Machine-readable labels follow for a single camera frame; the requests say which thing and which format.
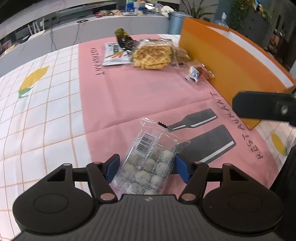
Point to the white wifi router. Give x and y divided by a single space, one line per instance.
36 29

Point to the small brown cake packet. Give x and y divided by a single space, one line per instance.
195 71

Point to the clear bag yellow waffles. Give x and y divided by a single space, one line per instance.
153 53

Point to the grey marble tv console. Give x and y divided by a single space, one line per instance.
72 33

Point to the orange cardboard box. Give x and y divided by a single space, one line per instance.
238 64

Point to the snack pile on console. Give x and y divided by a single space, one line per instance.
113 12

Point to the dark green snack packet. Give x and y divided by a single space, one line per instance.
125 41

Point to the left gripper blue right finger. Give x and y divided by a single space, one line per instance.
186 169

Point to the trailing green ivy plant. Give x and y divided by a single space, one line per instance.
239 11

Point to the white carrot-stick snack packet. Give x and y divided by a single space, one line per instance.
115 55

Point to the dark grey drawer cabinet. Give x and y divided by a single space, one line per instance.
257 28

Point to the clear bag brown cookies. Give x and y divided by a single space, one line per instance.
180 56

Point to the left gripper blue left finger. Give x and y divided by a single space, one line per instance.
103 171

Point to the grey pedal trash bin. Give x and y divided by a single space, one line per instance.
176 19

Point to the clear bag white balls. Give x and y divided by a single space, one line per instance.
149 161

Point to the blue water jug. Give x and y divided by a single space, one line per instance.
222 20

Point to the long-leaf potted plant right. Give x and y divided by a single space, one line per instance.
198 9

